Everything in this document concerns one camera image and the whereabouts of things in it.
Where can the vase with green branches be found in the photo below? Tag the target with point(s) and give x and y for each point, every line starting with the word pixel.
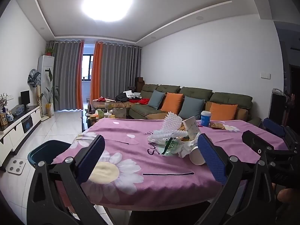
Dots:
pixel 3 100

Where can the brown chaise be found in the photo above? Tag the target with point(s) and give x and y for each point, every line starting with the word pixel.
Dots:
pixel 110 105

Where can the covered standing fan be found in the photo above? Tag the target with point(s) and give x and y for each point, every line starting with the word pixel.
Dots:
pixel 34 77

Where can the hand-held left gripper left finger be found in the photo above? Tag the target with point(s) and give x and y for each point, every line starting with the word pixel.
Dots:
pixel 91 159

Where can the black clothes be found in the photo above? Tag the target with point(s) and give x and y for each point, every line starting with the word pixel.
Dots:
pixel 121 96

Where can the small potted plant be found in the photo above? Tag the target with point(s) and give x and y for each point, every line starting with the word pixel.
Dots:
pixel 49 51

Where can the teal plastic trash bin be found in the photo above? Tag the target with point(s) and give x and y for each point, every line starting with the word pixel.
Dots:
pixel 46 150

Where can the grey-blue cushion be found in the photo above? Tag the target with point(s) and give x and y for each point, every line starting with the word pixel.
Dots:
pixel 156 99
pixel 193 107

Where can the white wall switch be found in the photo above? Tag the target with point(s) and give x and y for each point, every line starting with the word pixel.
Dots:
pixel 265 75

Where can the gold picture frame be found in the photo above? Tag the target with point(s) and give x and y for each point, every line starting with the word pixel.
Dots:
pixel 3 119

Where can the round ceiling light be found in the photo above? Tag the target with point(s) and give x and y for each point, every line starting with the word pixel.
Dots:
pixel 107 0

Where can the white TV cabinet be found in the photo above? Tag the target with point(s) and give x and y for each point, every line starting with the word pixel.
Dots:
pixel 14 133

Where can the white foam fruit net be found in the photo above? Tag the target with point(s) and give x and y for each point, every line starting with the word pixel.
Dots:
pixel 172 123

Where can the white bathroom scale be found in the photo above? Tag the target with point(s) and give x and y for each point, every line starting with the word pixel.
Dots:
pixel 16 166

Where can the white tissue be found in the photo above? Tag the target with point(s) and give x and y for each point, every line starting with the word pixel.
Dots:
pixel 187 146

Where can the tall plant in yellow pot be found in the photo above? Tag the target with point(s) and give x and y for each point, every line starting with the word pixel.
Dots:
pixel 49 98

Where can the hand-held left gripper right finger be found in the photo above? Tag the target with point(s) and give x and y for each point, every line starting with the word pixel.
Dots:
pixel 211 159

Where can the white standing air conditioner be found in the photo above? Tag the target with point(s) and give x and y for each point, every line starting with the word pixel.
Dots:
pixel 45 75

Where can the small white carton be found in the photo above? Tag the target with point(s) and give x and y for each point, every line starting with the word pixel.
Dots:
pixel 191 127

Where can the red cloth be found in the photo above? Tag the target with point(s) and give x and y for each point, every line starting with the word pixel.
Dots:
pixel 141 101

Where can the green and white plastic wrapper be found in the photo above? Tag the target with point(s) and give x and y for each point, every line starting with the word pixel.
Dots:
pixel 171 146

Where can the grey and orange curtain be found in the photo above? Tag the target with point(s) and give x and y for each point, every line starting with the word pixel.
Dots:
pixel 66 75
pixel 117 72

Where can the black-topped coffee table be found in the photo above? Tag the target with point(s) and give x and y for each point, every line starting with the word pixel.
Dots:
pixel 86 124

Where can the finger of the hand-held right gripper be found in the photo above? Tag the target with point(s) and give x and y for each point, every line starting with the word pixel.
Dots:
pixel 273 126
pixel 257 141

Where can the black device in cabinet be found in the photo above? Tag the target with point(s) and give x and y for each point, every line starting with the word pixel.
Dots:
pixel 27 124

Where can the brown sofa seat mat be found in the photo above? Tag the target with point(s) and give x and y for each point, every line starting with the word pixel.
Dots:
pixel 155 115

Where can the cluster of glass jars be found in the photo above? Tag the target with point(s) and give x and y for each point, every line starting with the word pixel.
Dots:
pixel 100 114

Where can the window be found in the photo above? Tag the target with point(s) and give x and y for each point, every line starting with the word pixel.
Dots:
pixel 87 66

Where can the blue and white porcelain jar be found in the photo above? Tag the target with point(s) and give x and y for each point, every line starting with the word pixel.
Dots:
pixel 9 117

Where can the brown cardboard boxes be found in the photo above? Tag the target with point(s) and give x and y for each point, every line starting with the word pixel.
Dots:
pixel 139 82

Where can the green sofa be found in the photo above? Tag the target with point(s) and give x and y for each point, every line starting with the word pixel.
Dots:
pixel 229 98

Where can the orange peel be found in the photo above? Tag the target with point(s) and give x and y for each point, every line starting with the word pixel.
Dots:
pixel 184 139

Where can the blue cup with white lid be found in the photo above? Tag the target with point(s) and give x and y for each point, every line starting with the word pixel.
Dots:
pixel 205 119

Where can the pink floral tablecloth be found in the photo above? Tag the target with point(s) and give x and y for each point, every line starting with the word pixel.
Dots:
pixel 140 150

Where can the orange cushion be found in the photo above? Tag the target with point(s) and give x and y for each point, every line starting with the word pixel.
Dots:
pixel 172 103
pixel 222 111

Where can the white paper cup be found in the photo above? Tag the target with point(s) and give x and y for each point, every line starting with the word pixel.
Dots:
pixel 196 155

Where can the person's right hand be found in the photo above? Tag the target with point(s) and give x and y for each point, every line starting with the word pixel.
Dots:
pixel 289 195

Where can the blue denim bundle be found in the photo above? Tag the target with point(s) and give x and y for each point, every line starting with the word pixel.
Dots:
pixel 17 110

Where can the black monitor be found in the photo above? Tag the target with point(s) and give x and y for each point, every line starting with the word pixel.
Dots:
pixel 25 98

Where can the gold snack packet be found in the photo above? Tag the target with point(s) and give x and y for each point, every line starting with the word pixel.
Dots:
pixel 217 125

